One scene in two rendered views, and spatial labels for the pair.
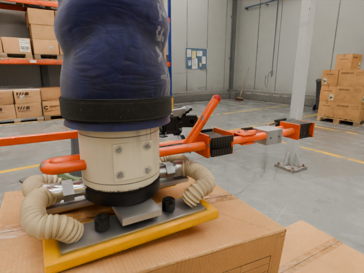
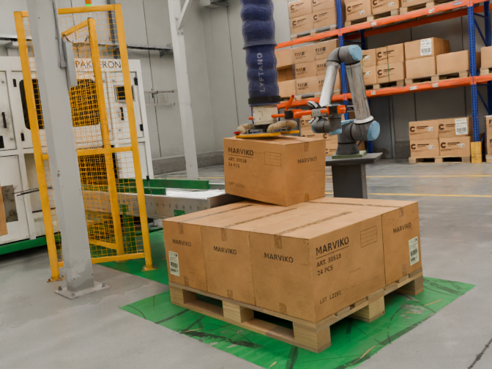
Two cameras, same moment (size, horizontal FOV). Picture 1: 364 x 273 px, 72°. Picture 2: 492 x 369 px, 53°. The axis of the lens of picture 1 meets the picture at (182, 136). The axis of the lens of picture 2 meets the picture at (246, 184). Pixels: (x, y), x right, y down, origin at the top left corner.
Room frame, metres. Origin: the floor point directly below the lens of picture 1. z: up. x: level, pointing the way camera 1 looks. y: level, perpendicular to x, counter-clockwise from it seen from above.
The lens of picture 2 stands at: (-0.42, -3.19, 1.06)
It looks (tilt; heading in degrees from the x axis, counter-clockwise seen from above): 6 degrees down; 77
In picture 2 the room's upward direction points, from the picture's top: 6 degrees counter-clockwise
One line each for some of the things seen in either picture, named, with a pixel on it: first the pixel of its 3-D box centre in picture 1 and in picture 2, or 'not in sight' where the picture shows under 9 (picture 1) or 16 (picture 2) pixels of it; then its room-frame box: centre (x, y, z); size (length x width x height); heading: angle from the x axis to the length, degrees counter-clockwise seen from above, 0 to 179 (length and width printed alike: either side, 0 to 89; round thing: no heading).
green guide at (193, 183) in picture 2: not in sight; (162, 182); (-0.12, 1.84, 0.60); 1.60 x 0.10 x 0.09; 119
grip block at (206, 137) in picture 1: (211, 141); (293, 113); (0.66, -0.08, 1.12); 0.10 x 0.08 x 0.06; 30
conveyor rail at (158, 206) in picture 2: not in sight; (128, 203); (-0.47, 1.24, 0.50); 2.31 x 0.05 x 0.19; 119
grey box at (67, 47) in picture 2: not in sight; (66, 66); (-0.77, 0.58, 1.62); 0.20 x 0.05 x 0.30; 119
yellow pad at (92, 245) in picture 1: (137, 218); (257, 132); (0.45, 0.09, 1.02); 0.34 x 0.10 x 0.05; 120
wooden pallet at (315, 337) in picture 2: not in sight; (291, 285); (0.46, -0.36, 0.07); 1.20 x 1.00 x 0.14; 119
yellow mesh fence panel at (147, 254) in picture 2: not in sight; (86, 145); (-0.73, 0.90, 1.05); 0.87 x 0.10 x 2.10; 171
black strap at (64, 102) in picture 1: (118, 103); (264, 99); (0.54, 0.14, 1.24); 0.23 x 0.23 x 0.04
